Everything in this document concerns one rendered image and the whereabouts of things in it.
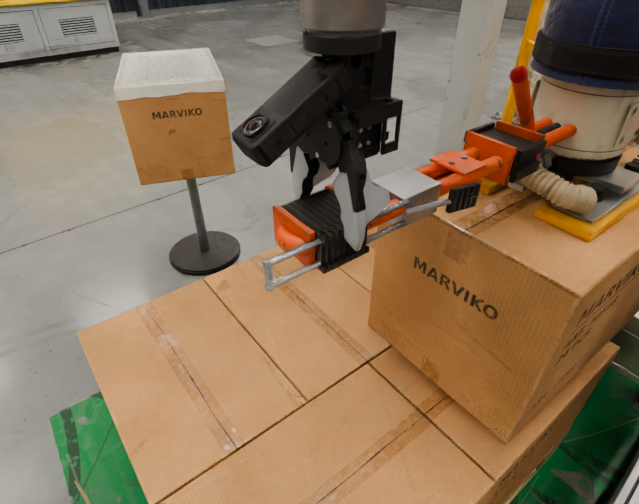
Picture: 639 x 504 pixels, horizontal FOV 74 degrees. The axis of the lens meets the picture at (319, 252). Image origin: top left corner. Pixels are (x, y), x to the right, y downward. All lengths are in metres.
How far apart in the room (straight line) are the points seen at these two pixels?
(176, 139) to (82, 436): 1.18
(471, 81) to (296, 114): 2.03
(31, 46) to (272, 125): 7.35
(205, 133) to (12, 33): 5.91
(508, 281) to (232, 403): 0.71
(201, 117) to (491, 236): 1.36
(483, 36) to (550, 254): 1.69
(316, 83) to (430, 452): 0.87
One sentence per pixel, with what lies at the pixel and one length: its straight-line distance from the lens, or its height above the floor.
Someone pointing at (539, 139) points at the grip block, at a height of 1.22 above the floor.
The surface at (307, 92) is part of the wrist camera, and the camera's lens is 0.39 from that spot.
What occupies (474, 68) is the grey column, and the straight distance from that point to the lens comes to 2.37.
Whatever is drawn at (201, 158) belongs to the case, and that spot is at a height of 0.71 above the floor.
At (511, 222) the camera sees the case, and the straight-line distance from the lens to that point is 0.81.
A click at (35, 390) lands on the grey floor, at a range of 2.13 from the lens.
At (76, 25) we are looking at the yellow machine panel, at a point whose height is 0.42.
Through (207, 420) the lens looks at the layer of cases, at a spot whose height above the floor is 0.54.
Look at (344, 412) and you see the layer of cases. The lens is 1.10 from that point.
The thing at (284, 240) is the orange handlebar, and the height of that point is 1.21.
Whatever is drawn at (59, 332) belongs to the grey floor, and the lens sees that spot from 2.33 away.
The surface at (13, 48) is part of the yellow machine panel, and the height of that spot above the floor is 0.23.
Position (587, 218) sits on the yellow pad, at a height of 1.10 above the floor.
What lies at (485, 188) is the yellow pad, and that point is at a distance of 0.87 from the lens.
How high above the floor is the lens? 1.47
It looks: 37 degrees down
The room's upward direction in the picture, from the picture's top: straight up
